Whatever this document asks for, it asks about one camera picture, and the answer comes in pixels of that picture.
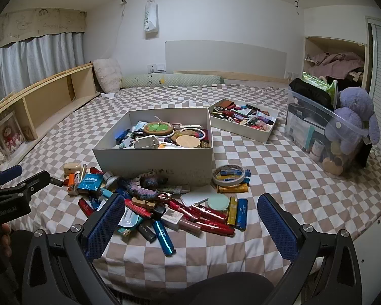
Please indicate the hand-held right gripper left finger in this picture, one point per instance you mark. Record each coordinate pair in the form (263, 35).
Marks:
(106, 225)

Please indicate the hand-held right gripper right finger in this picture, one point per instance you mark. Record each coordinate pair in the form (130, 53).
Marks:
(277, 225)

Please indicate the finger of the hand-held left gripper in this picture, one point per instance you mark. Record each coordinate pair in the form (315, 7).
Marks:
(35, 180)
(10, 172)

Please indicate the blue rectangular lighter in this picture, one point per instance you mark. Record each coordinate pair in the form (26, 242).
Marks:
(241, 214)

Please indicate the gold lighter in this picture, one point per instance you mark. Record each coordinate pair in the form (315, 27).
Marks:
(231, 213)

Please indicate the shiny blue tube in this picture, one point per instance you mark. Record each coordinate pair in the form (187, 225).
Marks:
(163, 238)

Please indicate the red metallic tube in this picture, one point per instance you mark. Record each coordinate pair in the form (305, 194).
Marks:
(179, 209)
(214, 227)
(209, 211)
(85, 208)

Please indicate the large white cardboard box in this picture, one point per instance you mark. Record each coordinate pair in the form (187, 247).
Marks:
(130, 162)

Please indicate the person's left hand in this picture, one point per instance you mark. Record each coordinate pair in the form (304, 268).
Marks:
(5, 233)

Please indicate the white teal packet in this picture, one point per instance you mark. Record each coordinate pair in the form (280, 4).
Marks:
(128, 221)

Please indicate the light blue lighter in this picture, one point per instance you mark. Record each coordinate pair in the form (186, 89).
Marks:
(106, 193)

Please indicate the red flat packet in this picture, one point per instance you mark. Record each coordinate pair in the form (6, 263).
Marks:
(136, 208)

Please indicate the framed teddy picture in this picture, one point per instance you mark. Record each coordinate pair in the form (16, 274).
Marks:
(11, 136)

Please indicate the orange lighter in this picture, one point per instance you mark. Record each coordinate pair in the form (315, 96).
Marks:
(70, 182)

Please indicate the beige earbuds case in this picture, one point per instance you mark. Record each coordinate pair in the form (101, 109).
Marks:
(73, 167)

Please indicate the blue sachet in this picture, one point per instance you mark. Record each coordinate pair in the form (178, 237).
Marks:
(90, 184)

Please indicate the round metal tin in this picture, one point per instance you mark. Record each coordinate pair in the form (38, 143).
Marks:
(111, 181)

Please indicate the purple crochet piece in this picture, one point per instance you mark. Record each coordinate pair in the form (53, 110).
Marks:
(143, 190)

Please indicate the orange packet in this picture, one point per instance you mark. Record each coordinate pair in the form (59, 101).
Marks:
(231, 189)

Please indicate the dark blue packet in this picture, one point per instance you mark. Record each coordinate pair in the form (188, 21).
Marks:
(247, 173)

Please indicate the mint green round compact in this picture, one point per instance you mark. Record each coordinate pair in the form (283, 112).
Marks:
(218, 204)

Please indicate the white nail polish box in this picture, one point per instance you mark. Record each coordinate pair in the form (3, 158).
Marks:
(171, 218)

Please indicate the slim blue lighter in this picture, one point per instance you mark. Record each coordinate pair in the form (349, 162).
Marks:
(231, 172)

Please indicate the white masking tape roll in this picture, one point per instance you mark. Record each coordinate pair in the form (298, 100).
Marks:
(217, 179)

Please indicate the white green lighter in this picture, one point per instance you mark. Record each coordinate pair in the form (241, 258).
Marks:
(174, 190)

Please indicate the brown pink tube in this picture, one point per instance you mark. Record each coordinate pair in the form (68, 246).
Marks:
(190, 227)

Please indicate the white rectangular pad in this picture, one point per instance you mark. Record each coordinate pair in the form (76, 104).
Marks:
(193, 197)

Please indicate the wooden bedside shelf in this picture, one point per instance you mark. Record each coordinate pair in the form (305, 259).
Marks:
(50, 92)

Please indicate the shallow white box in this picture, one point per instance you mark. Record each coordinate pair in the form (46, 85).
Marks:
(241, 132)

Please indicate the clear plastic storage bin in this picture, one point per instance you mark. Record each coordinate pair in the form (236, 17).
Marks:
(304, 124)

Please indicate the green patterned round coaster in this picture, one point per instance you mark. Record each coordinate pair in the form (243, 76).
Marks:
(154, 127)

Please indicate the grey curtain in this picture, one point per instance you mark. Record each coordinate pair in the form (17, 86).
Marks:
(35, 60)

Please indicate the jumble of small packets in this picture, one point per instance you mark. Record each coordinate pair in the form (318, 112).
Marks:
(244, 114)

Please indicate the round cork disc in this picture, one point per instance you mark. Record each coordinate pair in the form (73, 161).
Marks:
(187, 141)

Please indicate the fluffy white pillow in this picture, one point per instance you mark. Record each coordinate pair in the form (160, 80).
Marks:
(108, 76)

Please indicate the purple plush toy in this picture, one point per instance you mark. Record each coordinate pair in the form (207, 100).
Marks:
(352, 114)

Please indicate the black bag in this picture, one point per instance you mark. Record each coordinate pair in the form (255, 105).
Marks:
(308, 89)

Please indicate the green white wipes pack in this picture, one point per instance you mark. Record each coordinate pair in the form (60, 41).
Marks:
(317, 82)

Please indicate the beige printed valance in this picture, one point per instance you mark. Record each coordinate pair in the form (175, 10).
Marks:
(35, 22)

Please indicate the long green bolster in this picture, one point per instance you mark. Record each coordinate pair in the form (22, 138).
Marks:
(184, 79)

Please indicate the pile of clothes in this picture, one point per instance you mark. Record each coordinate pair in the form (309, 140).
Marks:
(333, 63)

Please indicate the white headboard panel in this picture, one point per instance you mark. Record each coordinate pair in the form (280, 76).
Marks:
(225, 57)

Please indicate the wooden wardrobe niche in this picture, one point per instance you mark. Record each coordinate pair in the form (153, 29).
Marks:
(330, 43)

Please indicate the white paper bag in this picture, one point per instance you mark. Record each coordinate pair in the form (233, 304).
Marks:
(150, 16)

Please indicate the white wall socket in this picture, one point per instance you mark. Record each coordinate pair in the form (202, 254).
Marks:
(152, 69)

